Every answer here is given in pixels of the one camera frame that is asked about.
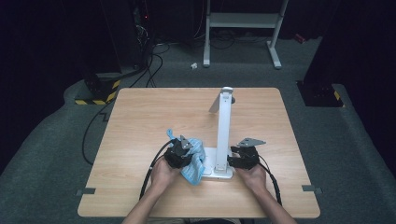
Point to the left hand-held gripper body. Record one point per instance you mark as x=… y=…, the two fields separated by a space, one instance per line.
x=177 y=157

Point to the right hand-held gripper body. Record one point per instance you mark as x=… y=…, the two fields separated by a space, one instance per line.
x=248 y=157

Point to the light blue microfibre cloth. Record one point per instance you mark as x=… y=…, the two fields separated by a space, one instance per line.
x=194 y=169

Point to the white folding desk lamp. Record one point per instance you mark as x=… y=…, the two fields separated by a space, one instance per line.
x=224 y=130

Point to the person's right hand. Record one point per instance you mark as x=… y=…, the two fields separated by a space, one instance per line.
x=253 y=180

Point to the person's left hand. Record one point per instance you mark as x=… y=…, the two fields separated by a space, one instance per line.
x=163 y=179

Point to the grey tape piece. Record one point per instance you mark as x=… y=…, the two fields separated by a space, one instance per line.
x=311 y=188
x=86 y=191

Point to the crumpled white paper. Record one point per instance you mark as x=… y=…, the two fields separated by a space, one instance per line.
x=194 y=66

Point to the yellow-black striped stand base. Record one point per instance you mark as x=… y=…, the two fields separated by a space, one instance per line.
x=320 y=95
x=99 y=90

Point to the small red object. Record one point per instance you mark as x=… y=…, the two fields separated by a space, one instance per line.
x=299 y=38

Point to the white metal stand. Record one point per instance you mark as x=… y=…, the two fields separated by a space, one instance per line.
x=241 y=20

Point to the black equipment rack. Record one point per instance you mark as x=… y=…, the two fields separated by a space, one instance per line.
x=124 y=31

